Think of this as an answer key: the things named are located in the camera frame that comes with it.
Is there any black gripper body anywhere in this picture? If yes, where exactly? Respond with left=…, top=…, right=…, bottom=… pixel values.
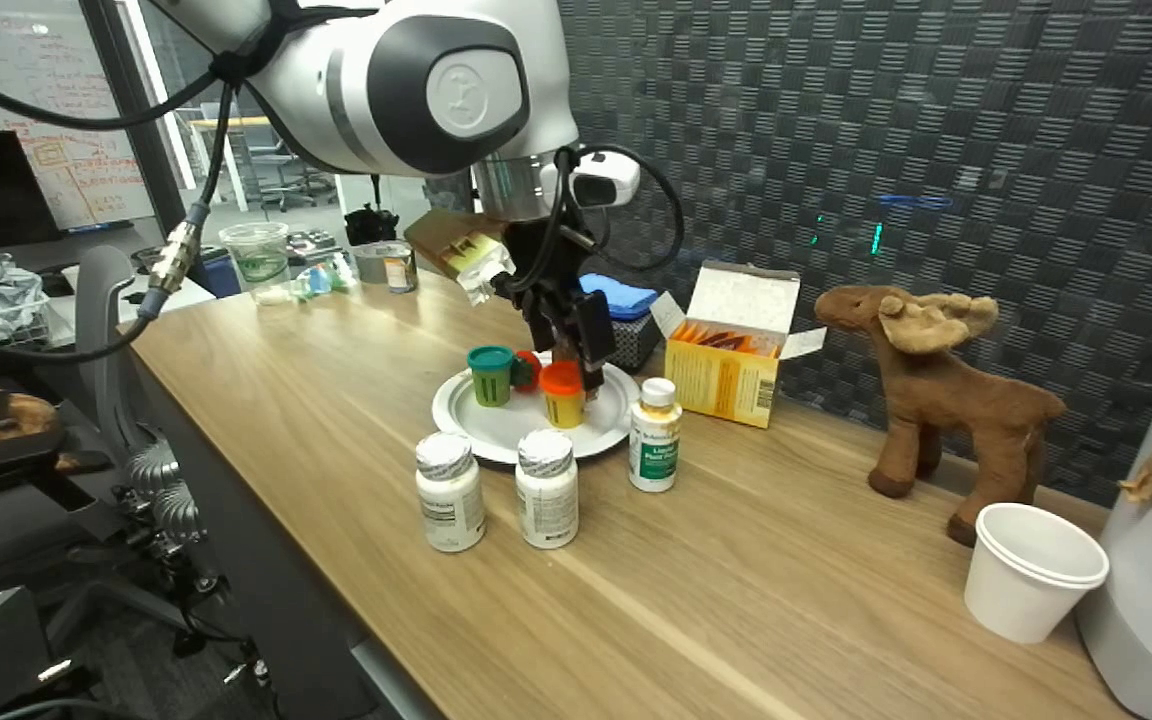
left=503, top=214, right=605, bottom=310

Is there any yellow tub orange lid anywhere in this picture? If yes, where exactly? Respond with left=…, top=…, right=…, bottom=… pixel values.
left=535, top=357, right=593, bottom=431

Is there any green tub teal lid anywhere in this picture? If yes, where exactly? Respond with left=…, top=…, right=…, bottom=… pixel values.
left=465, top=341, right=514, bottom=413

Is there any yellowish green-label pill bottle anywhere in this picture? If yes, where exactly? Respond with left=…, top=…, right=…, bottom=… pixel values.
left=624, top=377, right=686, bottom=497

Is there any white pill bottle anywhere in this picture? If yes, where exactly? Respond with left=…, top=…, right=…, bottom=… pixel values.
left=413, top=431, right=489, bottom=557
left=510, top=435, right=585, bottom=553

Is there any white paper plate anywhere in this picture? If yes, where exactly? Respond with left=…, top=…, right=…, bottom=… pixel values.
left=427, top=357, right=643, bottom=473

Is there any grey mesh block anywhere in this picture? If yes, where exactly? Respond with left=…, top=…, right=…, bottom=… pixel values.
left=607, top=310, right=669, bottom=377

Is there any open yellow cardboard box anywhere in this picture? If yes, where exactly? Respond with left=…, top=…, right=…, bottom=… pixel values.
left=649, top=260, right=833, bottom=431

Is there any metal tin can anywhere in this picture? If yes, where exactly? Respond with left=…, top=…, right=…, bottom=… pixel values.
left=351, top=235, right=418, bottom=295

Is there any clear plastic wrapper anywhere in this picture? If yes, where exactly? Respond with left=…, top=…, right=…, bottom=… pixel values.
left=286, top=253, right=357, bottom=308

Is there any clear plastic container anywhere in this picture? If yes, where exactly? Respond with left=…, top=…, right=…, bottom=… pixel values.
left=214, top=214, right=294, bottom=301

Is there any brown moose plush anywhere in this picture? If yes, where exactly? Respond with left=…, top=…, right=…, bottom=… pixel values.
left=813, top=280, right=1073, bottom=553

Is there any blue box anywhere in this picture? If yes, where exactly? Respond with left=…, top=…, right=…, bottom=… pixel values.
left=192, top=246, right=247, bottom=301

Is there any dark metal pole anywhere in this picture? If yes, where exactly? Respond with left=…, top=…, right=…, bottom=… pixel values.
left=77, top=0, right=205, bottom=274

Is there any white paper cup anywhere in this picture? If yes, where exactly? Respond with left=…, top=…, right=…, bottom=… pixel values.
left=961, top=500, right=1117, bottom=646

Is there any black looped gripper cable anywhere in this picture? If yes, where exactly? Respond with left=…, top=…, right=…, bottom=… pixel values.
left=560, top=140, right=686, bottom=293

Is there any black cable metal connector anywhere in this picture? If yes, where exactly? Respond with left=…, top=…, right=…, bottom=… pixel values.
left=0, top=51, right=241, bottom=372

